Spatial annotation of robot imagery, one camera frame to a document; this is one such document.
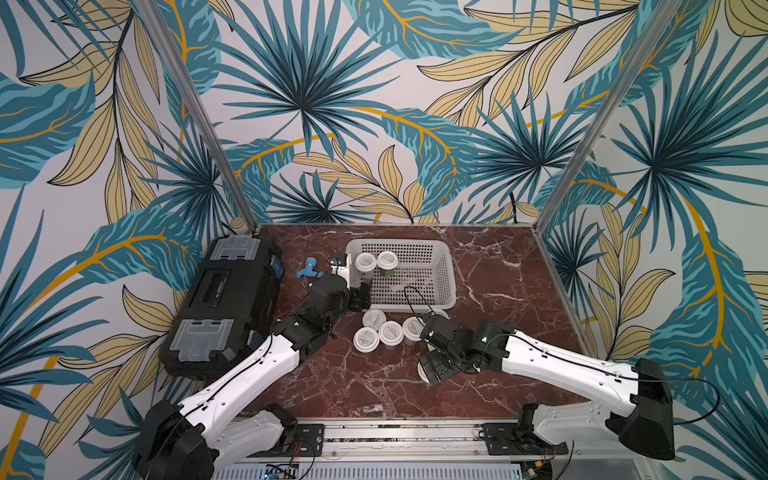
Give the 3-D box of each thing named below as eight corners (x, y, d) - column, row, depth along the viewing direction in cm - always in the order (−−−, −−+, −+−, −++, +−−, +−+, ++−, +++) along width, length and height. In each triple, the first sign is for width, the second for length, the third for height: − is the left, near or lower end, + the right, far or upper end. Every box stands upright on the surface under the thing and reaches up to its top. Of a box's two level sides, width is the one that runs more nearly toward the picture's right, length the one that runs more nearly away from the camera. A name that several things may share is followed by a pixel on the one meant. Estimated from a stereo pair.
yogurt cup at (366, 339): (351, 352, 89) (349, 343, 83) (361, 333, 93) (359, 323, 87) (372, 362, 87) (371, 352, 82) (381, 342, 91) (381, 332, 85)
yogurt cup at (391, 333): (375, 342, 91) (375, 332, 85) (389, 327, 95) (389, 316, 89) (392, 356, 89) (393, 346, 83) (405, 340, 92) (407, 329, 86)
